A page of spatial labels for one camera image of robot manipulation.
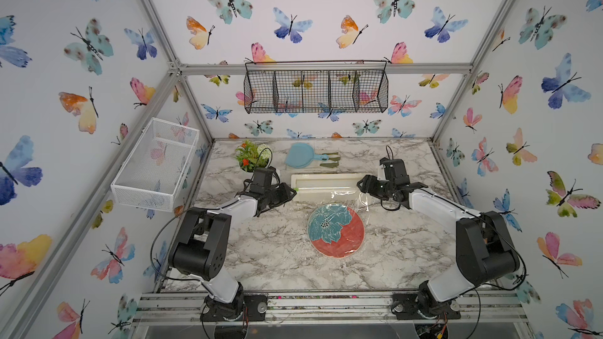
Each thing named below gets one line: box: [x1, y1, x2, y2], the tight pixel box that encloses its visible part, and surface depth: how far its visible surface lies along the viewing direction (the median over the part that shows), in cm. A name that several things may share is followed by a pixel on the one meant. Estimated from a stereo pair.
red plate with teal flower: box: [306, 203, 366, 259], surface depth 90 cm
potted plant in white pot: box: [234, 139, 273, 173], surface depth 95 cm
